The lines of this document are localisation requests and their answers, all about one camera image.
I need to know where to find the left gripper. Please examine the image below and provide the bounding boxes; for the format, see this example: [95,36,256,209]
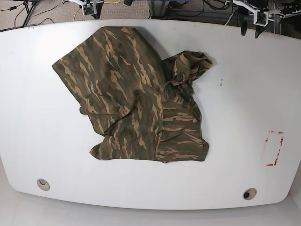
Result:
[225,0,275,39]

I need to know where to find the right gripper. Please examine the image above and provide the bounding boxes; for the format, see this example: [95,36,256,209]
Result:
[63,0,103,6]

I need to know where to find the camouflage t-shirt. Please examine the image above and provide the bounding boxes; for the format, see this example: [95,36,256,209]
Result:
[52,26,212,163]

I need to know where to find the red tape rectangle marking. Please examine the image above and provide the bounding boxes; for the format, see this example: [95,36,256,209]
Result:
[262,131,284,166]

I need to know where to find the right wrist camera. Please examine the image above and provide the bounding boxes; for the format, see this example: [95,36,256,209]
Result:
[82,2,97,16]

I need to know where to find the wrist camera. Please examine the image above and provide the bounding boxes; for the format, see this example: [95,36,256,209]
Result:
[253,11,269,27]
[82,2,97,16]

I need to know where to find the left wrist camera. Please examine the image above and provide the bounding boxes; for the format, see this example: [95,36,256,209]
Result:
[253,11,269,27]

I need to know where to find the yellow cable on floor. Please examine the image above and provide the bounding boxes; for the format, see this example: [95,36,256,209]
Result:
[73,1,121,22]

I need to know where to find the right table cable grommet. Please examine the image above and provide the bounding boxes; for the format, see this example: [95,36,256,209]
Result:
[243,188,257,200]

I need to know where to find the table cable grommet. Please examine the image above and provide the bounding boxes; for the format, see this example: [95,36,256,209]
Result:
[37,178,50,191]
[243,188,257,200]

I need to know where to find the left table cable grommet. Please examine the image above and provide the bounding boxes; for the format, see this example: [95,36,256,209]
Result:
[37,178,50,191]

